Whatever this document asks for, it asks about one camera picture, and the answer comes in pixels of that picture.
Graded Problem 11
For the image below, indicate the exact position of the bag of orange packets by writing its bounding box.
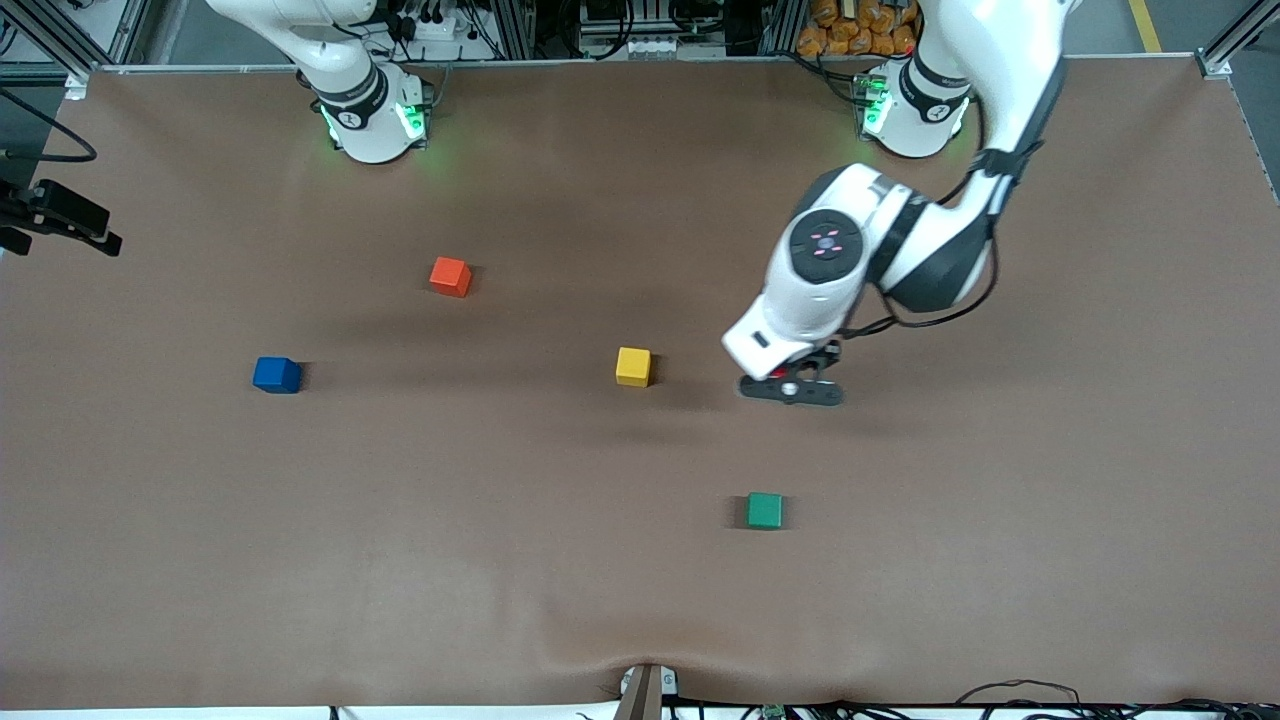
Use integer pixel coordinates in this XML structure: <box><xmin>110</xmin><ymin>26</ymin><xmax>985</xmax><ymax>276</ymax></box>
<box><xmin>795</xmin><ymin>0</ymin><xmax>921</xmax><ymax>58</ymax></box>

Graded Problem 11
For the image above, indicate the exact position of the white power strip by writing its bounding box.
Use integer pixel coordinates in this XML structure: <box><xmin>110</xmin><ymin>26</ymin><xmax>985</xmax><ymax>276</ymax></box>
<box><xmin>385</xmin><ymin>8</ymin><xmax>471</xmax><ymax>46</ymax></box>

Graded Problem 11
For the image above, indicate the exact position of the blue cube block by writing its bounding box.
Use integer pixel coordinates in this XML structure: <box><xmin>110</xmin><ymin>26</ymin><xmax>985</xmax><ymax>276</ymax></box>
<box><xmin>252</xmin><ymin>356</ymin><xmax>303</xmax><ymax>395</ymax></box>

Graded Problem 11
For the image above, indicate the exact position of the aluminium frame profile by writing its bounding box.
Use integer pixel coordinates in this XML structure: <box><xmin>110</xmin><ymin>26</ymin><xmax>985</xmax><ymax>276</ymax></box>
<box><xmin>0</xmin><ymin>0</ymin><xmax>151</xmax><ymax>76</ymax></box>
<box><xmin>1197</xmin><ymin>0</ymin><xmax>1280</xmax><ymax>79</ymax></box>

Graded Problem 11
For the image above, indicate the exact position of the orange cube block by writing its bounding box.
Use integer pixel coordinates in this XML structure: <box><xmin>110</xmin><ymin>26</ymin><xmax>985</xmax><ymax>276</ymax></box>
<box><xmin>429</xmin><ymin>256</ymin><xmax>473</xmax><ymax>299</ymax></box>

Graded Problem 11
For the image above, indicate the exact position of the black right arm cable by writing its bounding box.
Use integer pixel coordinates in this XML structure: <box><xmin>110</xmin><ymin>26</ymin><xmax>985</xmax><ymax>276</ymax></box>
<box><xmin>0</xmin><ymin>88</ymin><xmax>99</xmax><ymax>164</ymax></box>

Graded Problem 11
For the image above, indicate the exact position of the black floor cable bundle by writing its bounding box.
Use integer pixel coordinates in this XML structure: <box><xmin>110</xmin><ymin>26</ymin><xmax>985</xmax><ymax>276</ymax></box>
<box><xmin>955</xmin><ymin>680</ymin><xmax>1280</xmax><ymax>720</ymax></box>

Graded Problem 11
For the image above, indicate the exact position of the brown table mat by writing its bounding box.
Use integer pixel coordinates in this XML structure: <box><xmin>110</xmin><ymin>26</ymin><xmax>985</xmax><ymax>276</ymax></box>
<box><xmin>0</xmin><ymin>55</ymin><xmax>1280</xmax><ymax>711</ymax></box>

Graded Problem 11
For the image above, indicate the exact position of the aluminium frame post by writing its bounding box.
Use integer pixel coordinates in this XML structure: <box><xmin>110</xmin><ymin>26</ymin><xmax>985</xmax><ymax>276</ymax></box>
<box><xmin>495</xmin><ymin>0</ymin><xmax>536</xmax><ymax>59</ymax></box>
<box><xmin>765</xmin><ymin>0</ymin><xmax>801</xmax><ymax>56</ymax></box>

